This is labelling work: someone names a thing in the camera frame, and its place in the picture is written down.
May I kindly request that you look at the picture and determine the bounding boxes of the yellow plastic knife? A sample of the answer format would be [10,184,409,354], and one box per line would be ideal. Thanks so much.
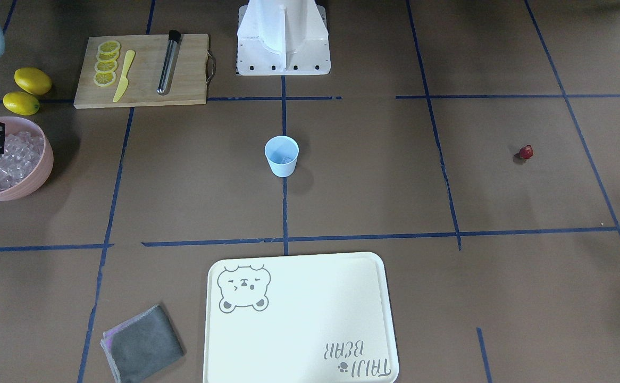
[112,50,136,103]

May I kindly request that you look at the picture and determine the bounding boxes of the cream bear tray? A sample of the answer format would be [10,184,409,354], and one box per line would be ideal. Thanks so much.
[203,252,400,382]

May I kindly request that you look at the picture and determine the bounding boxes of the black steel tube tool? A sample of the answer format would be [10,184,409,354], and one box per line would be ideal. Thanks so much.
[156,29,182,96]

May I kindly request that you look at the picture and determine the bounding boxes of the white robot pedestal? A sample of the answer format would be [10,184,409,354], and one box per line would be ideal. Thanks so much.
[236,1,331,76]

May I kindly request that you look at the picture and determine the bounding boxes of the yellow lemon near bowl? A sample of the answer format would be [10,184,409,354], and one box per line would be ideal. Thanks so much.
[2,91,40,116]

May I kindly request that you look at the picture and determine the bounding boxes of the lemon slices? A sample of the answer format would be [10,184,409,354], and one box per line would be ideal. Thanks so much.
[93,40,121,87]

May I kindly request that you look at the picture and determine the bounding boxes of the red strawberry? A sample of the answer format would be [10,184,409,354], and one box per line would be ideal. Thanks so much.
[517,145,534,161]

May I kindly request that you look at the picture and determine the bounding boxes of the grey folded cloth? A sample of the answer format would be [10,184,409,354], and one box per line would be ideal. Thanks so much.
[99,304,185,382]

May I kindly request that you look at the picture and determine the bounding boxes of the pink bowl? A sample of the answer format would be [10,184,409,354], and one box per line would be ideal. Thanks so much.
[0,116,53,202]

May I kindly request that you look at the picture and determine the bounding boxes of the light blue plastic cup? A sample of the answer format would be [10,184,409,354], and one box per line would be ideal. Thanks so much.
[264,135,299,178]

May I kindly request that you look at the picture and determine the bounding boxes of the clear ice cubes pile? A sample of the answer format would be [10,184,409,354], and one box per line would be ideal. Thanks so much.
[0,131,45,192]

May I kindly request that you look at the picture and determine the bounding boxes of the wooden cutting board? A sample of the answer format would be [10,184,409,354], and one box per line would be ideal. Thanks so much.
[73,34,212,110]

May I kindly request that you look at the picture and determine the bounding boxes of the yellow lemon far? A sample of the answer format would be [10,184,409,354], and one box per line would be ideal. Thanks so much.
[13,67,53,96]

